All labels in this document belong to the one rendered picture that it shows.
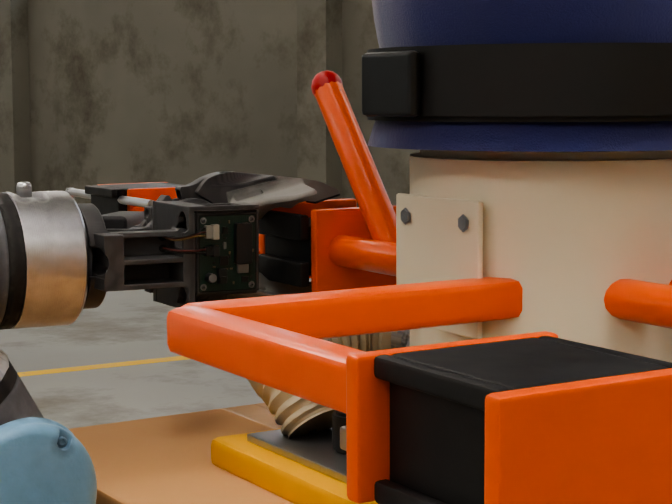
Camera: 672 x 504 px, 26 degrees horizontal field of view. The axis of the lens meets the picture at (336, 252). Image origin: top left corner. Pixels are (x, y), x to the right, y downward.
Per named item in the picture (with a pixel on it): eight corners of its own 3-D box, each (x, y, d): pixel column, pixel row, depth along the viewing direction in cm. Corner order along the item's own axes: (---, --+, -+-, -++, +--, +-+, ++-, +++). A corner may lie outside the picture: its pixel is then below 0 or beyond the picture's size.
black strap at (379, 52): (844, 117, 81) (846, 45, 81) (513, 124, 69) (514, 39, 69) (577, 114, 100) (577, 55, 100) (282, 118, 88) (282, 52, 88)
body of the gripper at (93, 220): (268, 311, 100) (100, 323, 94) (215, 296, 107) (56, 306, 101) (268, 199, 99) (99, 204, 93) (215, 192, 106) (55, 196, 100)
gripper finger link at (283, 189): (370, 199, 105) (260, 240, 101) (330, 194, 110) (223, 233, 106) (360, 157, 104) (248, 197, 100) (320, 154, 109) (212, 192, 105)
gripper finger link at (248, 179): (287, 218, 106) (182, 257, 102) (276, 216, 108) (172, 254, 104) (270, 156, 105) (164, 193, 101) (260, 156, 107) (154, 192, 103)
